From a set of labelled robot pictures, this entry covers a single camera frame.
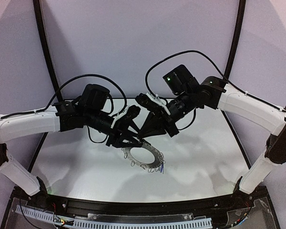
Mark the metal ring plate with keyrings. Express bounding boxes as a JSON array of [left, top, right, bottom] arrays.
[[122, 142, 165, 173]]

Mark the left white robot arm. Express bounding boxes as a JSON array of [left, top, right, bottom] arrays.
[[0, 84, 142, 197]]

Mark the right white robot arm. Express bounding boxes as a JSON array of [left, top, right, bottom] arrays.
[[136, 65, 286, 195]]

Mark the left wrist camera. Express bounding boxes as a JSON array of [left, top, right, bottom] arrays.
[[123, 105, 141, 121]]

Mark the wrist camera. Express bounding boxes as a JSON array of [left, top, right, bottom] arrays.
[[123, 105, 141, 121], [135, 93, 158, 112]]

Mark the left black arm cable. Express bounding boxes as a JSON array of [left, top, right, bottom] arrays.
[[0, 75, 128, 120]]

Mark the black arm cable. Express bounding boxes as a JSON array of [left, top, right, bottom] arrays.
[[144, 49, 286, 112], [0, 75, 128, 120]]

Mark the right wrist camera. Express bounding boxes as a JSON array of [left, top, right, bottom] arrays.
[[135, 93, 158, 112]]

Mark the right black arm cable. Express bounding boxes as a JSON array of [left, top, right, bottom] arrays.
[[144, 49, 286, 112]]

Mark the black front frame rail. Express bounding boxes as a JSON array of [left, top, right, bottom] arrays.
[[49, 195, 236, 216]]

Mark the white slotted cable duct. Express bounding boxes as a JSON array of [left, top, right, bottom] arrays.
[[14, 205, 213, 229]]

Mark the right black frame post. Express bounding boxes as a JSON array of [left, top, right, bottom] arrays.
[[224, 0, 246, 79]]

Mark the black frame post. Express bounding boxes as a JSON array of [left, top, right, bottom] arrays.
[[224, 0, 246, 79], [32, 0, 59, 92]]

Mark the left black frame post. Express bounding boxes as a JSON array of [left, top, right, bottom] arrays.
[[32, 0, 59, 92]]

